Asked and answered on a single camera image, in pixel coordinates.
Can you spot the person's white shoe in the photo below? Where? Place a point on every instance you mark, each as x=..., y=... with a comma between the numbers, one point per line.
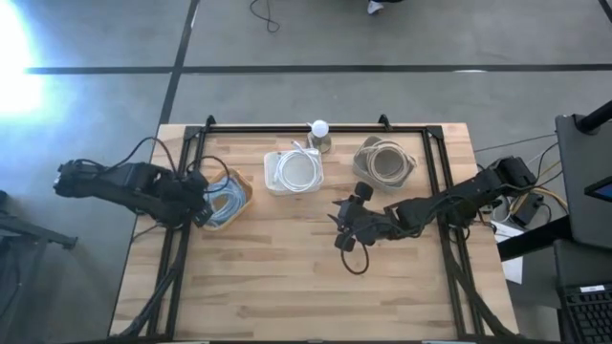
x=375, y=6

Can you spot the orange plastic bin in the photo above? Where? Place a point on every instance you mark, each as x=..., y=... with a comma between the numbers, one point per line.
x=239, y=178

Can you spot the small tablet screen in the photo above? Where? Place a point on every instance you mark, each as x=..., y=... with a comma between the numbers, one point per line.
x=603, y=190

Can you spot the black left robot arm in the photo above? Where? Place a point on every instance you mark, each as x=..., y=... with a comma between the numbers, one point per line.
x=119, y=184

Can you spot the black pole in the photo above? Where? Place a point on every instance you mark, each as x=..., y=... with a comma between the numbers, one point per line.
x=595, y=119

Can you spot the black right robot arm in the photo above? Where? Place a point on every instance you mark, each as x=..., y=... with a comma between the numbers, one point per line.
x=454, y=196

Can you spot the white plastic bin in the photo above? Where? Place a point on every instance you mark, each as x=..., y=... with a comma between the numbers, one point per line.
x=270, y=186

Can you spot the white ball lamp metal base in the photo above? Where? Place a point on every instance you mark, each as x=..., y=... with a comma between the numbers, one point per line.
x=319, y=128

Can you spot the grey monitor back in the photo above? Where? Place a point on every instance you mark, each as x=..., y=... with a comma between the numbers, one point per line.
x=583, y=215

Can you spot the black desk beam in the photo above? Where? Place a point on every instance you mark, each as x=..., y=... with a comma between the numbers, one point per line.
x=535, y=241

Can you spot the black metal stand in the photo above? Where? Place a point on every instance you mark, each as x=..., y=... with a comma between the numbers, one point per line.
x=38, y=234

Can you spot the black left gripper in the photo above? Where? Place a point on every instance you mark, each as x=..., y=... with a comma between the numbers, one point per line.
x=193, y=196

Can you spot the black metal table frame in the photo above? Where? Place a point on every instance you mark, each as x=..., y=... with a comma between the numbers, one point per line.
x=406, y=129

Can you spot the black power adapter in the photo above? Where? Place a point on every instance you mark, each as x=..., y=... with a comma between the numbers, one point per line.
x=526, y=212

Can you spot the black laptop with keyboard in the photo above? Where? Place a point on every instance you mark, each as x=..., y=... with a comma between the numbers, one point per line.
x=588, y=320

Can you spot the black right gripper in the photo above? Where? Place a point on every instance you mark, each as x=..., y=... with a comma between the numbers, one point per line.
x=368, y=224

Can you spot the white paper sheet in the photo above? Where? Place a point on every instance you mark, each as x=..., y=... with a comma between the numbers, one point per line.
x=514, y=270

